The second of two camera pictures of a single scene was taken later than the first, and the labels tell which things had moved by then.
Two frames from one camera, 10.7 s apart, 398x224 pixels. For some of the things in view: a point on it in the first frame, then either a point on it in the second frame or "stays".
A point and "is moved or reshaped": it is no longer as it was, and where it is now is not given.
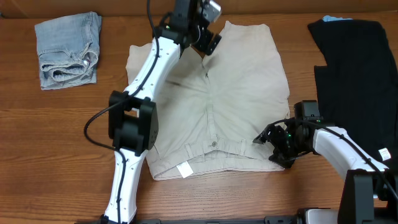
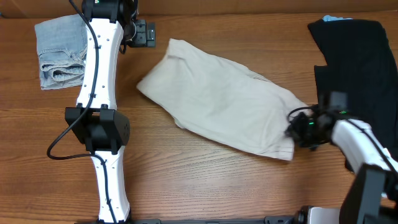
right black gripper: (277, 143) -> (296, 130)
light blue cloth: (328, 18) stays
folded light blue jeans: (68, 50) stays
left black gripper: (204, 41) -> (149, 35)
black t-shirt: (357, 89) stays
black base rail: (272, 220) stays
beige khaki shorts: (212, 107) is moved or reshaped
